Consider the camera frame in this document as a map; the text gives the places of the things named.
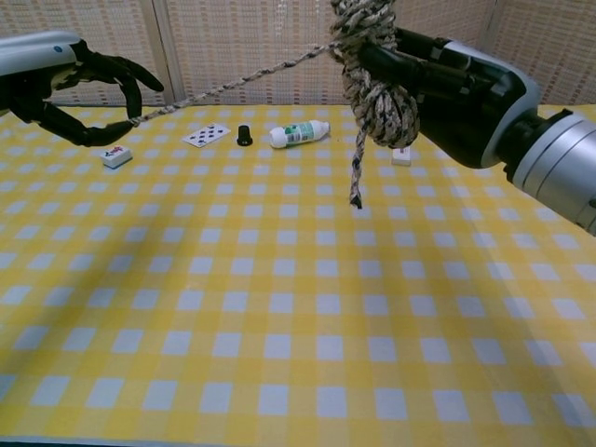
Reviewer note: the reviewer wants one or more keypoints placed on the mahjong tile red character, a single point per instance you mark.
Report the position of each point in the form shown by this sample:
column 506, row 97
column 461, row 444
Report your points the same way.
column 116, row 156

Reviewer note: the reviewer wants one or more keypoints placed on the white mahjong tile red mark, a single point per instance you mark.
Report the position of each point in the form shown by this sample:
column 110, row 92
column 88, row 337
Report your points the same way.
column 401, row 158

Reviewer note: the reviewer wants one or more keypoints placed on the yellow checkered tablecloth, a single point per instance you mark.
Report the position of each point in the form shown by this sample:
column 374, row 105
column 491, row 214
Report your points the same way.
column 279, row 326

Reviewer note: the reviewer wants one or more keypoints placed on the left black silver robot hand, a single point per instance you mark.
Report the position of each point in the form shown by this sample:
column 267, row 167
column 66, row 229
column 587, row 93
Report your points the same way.
column 32, row 56

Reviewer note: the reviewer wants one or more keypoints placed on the small black knob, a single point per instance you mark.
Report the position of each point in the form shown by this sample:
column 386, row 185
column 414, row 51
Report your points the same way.
column 243, row 136

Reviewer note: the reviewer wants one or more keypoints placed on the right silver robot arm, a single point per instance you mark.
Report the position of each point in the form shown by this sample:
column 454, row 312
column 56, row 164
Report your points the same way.
column 559, row 158

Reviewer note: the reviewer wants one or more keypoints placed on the playing card black pips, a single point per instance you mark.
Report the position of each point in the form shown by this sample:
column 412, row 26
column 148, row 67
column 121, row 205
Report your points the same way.
column 207, row 135

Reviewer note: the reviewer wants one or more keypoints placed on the white bottle green label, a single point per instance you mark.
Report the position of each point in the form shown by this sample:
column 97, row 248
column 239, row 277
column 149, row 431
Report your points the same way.
column 298, row 133

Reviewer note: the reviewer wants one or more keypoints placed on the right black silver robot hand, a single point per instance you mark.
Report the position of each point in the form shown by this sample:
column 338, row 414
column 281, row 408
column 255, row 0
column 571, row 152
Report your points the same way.
column 465, row 102

